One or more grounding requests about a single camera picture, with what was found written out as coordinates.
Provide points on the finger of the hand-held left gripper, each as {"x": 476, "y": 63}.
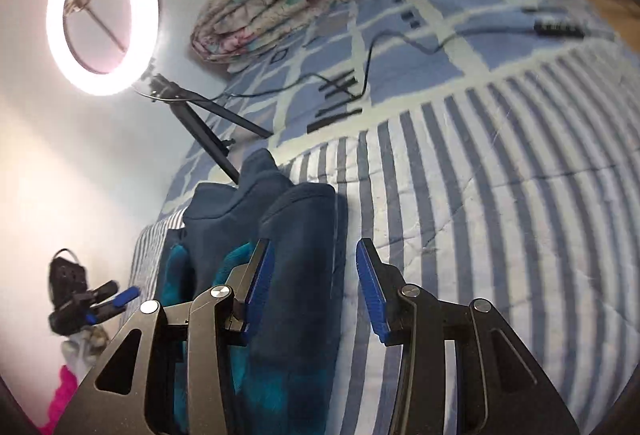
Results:
{"x": 127, "y": 296}
{"x": 106, "y": 290}

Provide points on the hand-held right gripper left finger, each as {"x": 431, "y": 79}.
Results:
{"x": 260, "y": 295}

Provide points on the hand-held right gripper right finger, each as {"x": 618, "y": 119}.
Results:
{"x": 372, "y": 300}

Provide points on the teal knit sweater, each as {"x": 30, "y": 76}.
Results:
{"x": 300, "y": 265}

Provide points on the person's left hand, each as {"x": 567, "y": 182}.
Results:
{"x": 82, "y": 355}

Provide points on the blue striped quilt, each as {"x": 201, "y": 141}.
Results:
{"x": 475, "y": 215}

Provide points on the black tripod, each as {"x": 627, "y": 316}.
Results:
{"x": 200, "y": 115}

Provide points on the blue checked bed sheet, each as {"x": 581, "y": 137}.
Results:
{"x": 425, "y": 15}

